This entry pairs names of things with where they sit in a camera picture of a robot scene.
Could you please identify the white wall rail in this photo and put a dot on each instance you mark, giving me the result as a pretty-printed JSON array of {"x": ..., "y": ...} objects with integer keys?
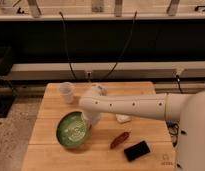
[{"x": 123, "y": 71}]

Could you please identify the green ceramic bowl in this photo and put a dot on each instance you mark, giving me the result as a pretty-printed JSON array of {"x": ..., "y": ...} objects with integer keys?
[{"x": 72, "y": 131}]

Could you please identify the white tube bottle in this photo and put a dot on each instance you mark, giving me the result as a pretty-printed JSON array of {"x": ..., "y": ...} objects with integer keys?
[{"x": 102, "y": 88}]

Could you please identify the white rectangular packet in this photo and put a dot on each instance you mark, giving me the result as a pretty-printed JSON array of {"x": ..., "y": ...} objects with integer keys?
[{"x": 123, "y": 118}]

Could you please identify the clear plastic cup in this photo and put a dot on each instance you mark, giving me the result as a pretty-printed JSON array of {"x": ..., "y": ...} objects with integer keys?
[{"x": 66, "y": 90}]

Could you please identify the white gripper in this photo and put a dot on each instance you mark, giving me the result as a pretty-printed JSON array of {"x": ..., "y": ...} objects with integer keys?
[{"x": 91, "y": 119}]

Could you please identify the white wall power outlet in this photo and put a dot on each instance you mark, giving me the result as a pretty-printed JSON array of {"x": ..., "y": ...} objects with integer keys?
[{"x": 88, "y": 75}]

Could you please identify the black rectangular phone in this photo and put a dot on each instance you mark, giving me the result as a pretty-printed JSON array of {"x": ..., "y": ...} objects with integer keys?
[{"x": 136, "y": 151}]

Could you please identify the red-brown sausage toy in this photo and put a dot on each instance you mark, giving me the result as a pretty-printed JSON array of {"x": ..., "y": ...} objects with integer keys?
[{"x": 120, "y": 139}]

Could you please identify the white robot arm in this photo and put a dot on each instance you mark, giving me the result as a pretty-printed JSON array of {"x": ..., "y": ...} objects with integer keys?
[{"x": 187, "y": 109}]

